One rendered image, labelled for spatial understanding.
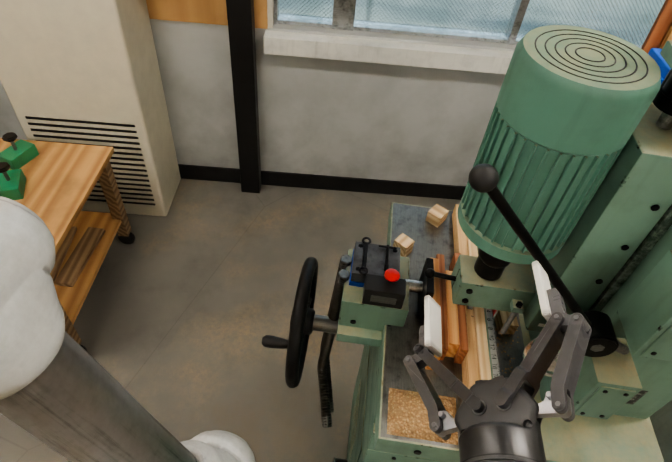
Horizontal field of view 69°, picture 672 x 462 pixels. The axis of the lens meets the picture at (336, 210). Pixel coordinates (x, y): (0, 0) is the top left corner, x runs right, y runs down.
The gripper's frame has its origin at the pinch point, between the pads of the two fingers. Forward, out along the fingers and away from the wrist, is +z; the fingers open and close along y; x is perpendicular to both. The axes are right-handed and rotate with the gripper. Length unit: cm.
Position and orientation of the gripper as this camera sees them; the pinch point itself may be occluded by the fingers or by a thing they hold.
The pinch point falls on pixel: (483, 293)
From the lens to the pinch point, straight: 61.2
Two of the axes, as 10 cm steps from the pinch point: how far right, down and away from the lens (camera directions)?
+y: 7.9, -3.7, -5.0
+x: -6.1, -6.1, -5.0
